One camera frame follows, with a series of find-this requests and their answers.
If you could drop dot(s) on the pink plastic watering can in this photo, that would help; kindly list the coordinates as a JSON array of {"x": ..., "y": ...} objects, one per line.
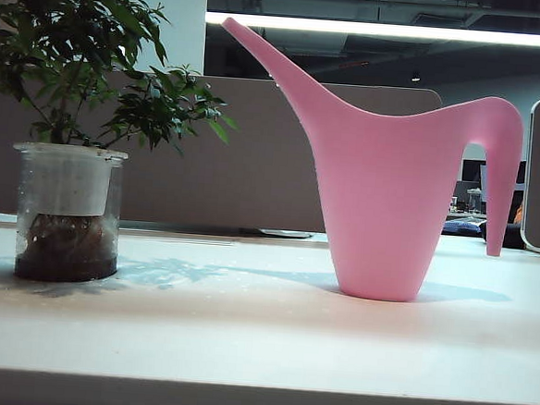
[{"x": 382, "y": 182}]

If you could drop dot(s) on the clear glass plant pot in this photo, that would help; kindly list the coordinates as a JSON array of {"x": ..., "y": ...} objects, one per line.
[{"x": 65, "y": 244}]

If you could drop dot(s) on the green leafy plant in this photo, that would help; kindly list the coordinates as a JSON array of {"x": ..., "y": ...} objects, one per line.
[{"x": 77, "y": 41}]

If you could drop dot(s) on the grey flat partition foot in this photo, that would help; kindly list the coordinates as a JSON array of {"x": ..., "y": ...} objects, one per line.
[{"x": 277, "y": 233}]

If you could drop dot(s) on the wide beige desk partition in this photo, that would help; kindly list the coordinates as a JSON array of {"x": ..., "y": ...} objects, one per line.
[{"x": 235, "y": 163}]

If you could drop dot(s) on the blue checkered cloth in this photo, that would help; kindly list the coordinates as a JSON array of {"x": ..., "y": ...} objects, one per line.
[{"x": 464, "y": 225}]

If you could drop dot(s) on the white inner pot liner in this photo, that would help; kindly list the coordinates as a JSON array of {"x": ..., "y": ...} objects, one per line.
[{"x": 74, "y": 184}]

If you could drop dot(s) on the clear glass jar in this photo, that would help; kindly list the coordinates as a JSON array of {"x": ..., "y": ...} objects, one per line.
[{"x": 474, "y": 200}]

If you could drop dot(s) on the long ceiling light strip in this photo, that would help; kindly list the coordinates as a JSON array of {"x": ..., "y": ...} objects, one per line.
[{"x": 402, "y": 31}]

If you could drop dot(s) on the black round cushion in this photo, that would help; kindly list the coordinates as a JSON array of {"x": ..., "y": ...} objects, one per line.
[{"x": 513, "y": 234}]

